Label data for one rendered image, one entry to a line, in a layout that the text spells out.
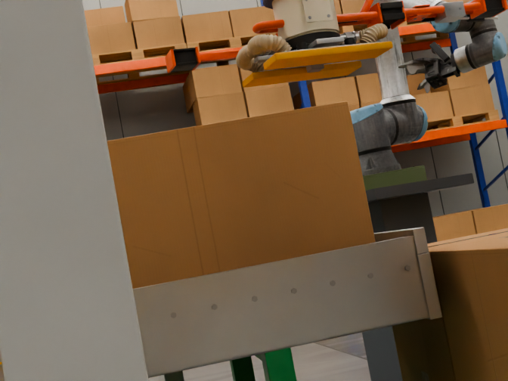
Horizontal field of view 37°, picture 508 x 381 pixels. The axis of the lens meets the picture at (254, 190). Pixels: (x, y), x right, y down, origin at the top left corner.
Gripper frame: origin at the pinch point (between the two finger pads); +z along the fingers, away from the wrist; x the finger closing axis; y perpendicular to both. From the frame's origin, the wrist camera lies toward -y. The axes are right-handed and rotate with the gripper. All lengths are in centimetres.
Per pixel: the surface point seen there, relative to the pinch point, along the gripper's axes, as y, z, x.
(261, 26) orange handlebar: 44, -1, -85
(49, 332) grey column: 159, -29, -150
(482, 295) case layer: 118, -42, -51
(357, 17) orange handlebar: 33, -18, -65
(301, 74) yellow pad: 47, -1, -66
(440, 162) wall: -461, 296, 683
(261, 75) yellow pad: 51, 6, -76
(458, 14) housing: 23, -38, -41
